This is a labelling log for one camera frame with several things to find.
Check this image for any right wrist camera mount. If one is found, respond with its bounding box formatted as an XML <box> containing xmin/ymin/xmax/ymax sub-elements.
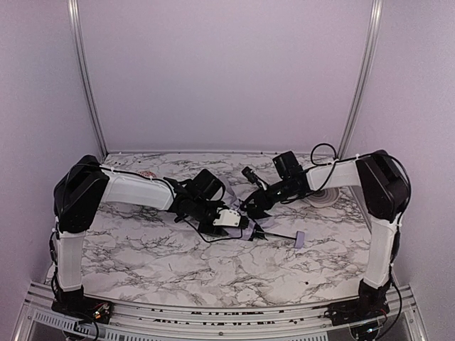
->
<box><xmin>242</xmin><ymin>166</ymin><xmax>269</xmax><ymax>190</ymax></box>

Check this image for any red patterned small bowl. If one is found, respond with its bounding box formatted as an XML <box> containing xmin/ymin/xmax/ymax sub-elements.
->
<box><xmin>138</xmin><ymin>170</ymin><xmax>157</xmax><ymax>178</ymax></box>

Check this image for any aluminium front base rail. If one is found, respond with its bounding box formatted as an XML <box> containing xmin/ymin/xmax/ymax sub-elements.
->
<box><xmin>12</xmin><ymin>283</ymin><xmax>428</xmax><ymax>340</ymax></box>

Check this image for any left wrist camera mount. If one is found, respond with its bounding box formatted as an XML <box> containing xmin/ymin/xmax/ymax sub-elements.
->
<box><xmin>213</xmin><ymin>209</ymin><xmax>250</xmax><ymax>230</ymax></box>

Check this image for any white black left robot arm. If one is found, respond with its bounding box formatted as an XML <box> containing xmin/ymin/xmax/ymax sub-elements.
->
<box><xmin>53</xmin><ymin>155</ymin><xmax>241</xmax><ymax>308</ymax></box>

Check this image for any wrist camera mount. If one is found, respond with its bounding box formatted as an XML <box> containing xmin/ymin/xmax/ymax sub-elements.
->
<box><xmin>213</xmin><ymin>209</ymin><xmax>250</xmax><ymax>230</ymax></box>
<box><xmin>242</xmin><ymin>166</ymin><xmax>269</xmax><ymax>190</ymax></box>

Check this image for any lavender folding umbrella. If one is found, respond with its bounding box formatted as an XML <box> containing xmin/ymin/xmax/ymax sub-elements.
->
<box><xmin>220</xmin><ymin>175</ymin><xmax>305</xmax><ymax>249</ymax></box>

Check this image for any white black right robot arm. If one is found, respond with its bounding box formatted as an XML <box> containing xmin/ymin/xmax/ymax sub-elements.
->
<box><xmin>240</xmin><ymin>150</ymin><xmax>411</xmax><ymax>315</ymax></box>

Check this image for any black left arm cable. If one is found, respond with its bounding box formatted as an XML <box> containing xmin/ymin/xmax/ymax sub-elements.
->
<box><xmin>49</xmin><ymin>163</ymin><xmax>250</xmax><ymax>244</ymax></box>

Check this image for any white ringed plate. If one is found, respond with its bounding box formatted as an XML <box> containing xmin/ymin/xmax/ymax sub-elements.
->
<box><xmin>304</xmin><ymin>188</ymin><xmax>340</xmax><ymax>208</ymax></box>

